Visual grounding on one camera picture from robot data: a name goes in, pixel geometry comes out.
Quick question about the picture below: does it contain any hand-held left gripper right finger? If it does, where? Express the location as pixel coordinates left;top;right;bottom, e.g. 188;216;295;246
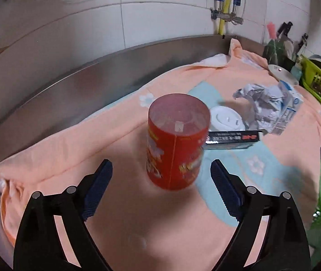
210;159;311;271

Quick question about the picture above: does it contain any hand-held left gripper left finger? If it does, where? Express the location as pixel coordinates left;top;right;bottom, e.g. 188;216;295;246
14;159;113;271

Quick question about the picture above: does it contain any black cardboard box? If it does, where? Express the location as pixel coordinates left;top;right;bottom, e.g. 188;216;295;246
204;130;264;150

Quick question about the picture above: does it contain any red cylindrical can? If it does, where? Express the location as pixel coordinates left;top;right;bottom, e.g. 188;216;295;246
145;94;212;193

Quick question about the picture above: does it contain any white plastic lid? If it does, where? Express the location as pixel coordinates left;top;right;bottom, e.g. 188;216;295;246
209;106;246;132

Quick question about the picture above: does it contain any white milk carton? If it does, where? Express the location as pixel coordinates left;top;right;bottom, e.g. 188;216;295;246
232;80;305;136

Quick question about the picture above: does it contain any peach floral towel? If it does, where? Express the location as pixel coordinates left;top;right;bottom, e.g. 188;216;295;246
0;38;321;271

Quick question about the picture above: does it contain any white plate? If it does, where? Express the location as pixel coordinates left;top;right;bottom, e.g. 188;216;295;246
268;64;300;85

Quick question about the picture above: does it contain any teal glass bottle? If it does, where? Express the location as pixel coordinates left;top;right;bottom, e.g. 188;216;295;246
290;62;304;81

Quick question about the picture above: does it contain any metal valve assembly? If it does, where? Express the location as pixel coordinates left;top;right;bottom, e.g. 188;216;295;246
209;7;244;26

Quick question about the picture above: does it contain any black handled knife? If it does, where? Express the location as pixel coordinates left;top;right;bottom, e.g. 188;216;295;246
297;33;309;55
277;21;294;43

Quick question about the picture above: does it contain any yellow gas hose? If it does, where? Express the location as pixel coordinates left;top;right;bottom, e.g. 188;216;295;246
218;0;240;36

